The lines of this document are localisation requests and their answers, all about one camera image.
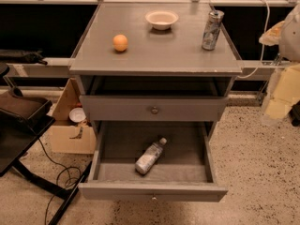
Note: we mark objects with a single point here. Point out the open grey middle drawer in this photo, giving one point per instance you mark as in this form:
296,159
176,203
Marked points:
183,173

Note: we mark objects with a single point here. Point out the orange fruit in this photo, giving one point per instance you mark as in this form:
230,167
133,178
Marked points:
120,43

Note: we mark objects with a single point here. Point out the white bowl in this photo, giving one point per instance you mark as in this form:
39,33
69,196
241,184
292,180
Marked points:
161,19

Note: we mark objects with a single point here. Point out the black chair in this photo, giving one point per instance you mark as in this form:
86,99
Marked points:
23,120

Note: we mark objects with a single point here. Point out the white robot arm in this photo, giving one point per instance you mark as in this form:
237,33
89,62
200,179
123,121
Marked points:
283,90

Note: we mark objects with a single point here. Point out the metal rail frame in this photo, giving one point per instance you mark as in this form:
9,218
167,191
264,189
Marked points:
55,26

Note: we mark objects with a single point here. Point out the white cup in box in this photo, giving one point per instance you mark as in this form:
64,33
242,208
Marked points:
77,115

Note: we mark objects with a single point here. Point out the cardboard box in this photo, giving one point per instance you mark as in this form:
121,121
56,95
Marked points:
65,135

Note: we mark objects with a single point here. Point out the closed grey top drawer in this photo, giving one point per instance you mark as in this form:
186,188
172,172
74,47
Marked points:
122,108

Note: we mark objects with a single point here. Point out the grey drawer cabinet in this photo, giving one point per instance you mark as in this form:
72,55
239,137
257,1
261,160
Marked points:
170,63

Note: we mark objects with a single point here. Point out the silver drink can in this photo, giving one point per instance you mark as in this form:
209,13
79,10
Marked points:
211,30

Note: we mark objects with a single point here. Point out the clear plastic water bottle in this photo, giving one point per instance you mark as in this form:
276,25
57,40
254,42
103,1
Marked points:
150,156

